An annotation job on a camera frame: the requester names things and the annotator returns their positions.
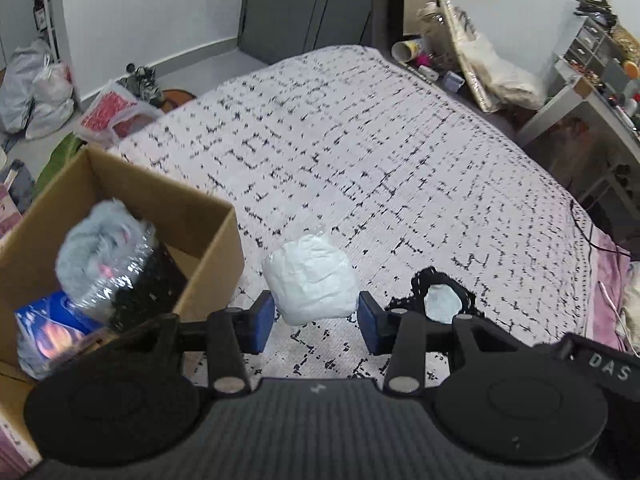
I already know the black item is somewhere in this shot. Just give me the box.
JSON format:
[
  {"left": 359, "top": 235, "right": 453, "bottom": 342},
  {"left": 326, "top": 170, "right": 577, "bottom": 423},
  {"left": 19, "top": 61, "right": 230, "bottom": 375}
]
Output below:
[{"left": 70, "top": 230, "right": 186, "bottom": 333}]

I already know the white soft bundle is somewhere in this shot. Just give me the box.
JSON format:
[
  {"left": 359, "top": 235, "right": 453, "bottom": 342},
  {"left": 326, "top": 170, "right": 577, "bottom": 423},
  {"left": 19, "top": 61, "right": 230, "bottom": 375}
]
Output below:
[{"left": 262, "top": 232, "right": 359, "bottom": 326}]

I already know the fluffy blue plush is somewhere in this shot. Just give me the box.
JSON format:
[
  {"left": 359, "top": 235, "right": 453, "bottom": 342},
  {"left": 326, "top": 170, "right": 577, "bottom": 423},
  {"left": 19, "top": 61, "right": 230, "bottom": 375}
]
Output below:
[{"left": 55, "top": 200, "right": 155, "bottom": 302}]

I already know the blue tissue pack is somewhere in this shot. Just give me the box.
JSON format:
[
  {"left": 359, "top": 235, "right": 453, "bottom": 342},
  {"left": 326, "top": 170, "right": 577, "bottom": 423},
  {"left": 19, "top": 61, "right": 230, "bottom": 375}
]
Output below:
[{"left": 14, "top": 290, "right": 105, "bottom": 380}]

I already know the black lace white pad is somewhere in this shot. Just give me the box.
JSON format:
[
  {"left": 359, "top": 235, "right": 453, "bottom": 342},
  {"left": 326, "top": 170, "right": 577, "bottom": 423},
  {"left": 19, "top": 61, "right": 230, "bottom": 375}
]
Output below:
[{"left": 385, "top": 266, "right": 485, "bottom": 324}]

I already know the brown cardboard box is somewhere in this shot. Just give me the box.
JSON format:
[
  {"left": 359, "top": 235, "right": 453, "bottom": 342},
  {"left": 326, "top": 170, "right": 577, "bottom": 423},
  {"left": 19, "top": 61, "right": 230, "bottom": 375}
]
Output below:
[{"left": 0, "top": 143, "right": 246, "bottom": 470}]

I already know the pink bed sheet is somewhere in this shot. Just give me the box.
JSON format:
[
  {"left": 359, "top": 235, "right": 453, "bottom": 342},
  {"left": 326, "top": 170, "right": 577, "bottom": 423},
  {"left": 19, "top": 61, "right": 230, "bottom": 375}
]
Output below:
[{"left": 582, "top": 228, "right": 639, "bottom": 356}]

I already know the white black patterned bedspread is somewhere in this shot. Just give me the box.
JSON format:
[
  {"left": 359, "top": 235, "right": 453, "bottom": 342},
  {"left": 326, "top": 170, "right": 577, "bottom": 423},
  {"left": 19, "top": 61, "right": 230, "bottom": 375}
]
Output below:
[{"left": 106, "top": 44, "right": 601, "bottom": 386}]

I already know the red patterned plastic bag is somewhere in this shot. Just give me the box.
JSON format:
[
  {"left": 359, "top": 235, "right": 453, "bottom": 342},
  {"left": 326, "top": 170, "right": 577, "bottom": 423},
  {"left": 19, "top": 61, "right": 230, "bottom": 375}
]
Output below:
[{"left": 74, "top": 80, "right": 164, "bottom": 148}]

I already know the black toy vehicle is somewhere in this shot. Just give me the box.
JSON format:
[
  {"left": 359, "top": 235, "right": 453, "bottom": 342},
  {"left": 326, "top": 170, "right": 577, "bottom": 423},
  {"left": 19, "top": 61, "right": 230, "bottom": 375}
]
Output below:
[{"left": 117, "top": 63, "right": 165, "bottom": 108}]

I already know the cream tote bag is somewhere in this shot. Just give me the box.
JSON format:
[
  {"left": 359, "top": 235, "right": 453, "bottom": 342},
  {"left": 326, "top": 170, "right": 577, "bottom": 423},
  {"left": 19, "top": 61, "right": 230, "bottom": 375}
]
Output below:
[{"left": 437, "top": 0, "right": 547, "bottom": 114}]

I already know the paper cup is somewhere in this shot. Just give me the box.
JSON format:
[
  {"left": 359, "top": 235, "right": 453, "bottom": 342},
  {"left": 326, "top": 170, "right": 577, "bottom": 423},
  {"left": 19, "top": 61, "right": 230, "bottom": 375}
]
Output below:
[{"left": 390, "top": 38, "right": 423, "bottom": 64}]

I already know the white plastic bag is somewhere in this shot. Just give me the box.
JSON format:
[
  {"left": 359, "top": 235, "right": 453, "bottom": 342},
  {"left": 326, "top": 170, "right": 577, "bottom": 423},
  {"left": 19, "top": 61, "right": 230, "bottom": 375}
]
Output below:
[{"left": 25, "top": 55, "right": 75, "bottom": 141}]

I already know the white desk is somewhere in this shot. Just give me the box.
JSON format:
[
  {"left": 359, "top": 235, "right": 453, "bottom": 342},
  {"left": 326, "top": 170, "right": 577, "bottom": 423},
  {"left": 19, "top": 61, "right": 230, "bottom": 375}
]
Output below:
[{"left": 514, "top": 58, "right": 640, "bottom": 201}]

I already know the grey plastic bag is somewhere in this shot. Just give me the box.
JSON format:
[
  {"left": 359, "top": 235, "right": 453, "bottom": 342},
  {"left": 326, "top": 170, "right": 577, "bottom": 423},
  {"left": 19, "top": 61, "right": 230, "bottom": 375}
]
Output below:
[{"left": 0, "top": 38, "right": 51, "bottom": 134}]

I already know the dark grey wardrobe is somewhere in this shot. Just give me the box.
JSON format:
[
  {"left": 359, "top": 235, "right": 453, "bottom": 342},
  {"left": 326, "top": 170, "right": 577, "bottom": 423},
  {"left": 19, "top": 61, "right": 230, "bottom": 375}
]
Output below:
[{"left": 238, "top": 0, "right": 374, "bottom": 64}]

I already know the small drawer organizer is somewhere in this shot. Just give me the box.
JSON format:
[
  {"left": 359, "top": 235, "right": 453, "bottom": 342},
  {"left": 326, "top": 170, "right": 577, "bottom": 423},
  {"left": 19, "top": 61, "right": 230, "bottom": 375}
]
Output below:
[{"left": 563, "top": 16, "right": 623, "bottom": 76}]

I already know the white cable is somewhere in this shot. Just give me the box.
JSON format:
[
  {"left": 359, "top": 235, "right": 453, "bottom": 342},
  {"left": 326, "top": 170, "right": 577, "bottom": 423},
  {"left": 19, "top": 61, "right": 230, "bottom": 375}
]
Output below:
[{"left": 596, "top": 278, "right": 633, "bottom": 354}]

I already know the black cable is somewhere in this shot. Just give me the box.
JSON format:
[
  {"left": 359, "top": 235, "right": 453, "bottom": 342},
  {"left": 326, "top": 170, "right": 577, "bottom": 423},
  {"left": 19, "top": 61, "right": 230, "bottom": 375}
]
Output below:
[{"left": 568, "top": 198, "right": 632, "bottom": 256}]

